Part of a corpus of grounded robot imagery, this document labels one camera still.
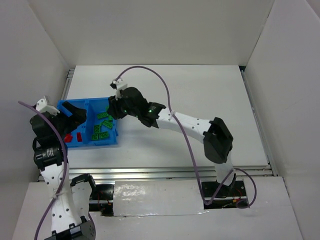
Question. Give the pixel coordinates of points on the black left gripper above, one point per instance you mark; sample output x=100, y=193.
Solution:
x=64, y=120

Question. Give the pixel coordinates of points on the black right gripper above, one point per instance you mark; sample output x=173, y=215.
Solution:
x=114, y=107

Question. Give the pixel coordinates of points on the green square lego brick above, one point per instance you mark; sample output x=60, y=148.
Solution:
x=96, y=129

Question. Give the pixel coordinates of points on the red lego brick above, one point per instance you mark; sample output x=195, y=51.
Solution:
x=79, y=137

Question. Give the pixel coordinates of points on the green sloped lego brick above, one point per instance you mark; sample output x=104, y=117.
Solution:
x=95, y=137

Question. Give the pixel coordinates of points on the red arch lego piece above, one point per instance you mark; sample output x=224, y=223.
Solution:
x=68, y=138

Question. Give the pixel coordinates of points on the green lego plate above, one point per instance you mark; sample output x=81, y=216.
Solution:
x=107, y=123

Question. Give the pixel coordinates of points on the green studded lego brick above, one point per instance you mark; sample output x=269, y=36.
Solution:
x=102, y=115

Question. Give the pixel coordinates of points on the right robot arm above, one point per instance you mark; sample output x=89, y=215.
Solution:
x=213, y=134

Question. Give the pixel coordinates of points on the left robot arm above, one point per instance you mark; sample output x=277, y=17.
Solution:
x=69, y=198

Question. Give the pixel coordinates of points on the blue bin right compartment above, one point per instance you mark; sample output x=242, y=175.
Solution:
x=96, y=106

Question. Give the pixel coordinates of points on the blue bin compartment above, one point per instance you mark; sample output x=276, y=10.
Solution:
x=96, y=106
x=82, y=104

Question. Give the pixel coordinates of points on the blue bin left compartment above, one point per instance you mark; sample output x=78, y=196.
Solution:
x=82, y=104

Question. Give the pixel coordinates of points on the silver foil tape sheet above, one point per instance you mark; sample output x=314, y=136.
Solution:
x=157, y=198

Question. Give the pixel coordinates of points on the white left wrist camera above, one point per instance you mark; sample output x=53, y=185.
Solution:
x=43, y=105

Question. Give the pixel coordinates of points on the aluminium table rail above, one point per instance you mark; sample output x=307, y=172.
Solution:
x=157, y=173

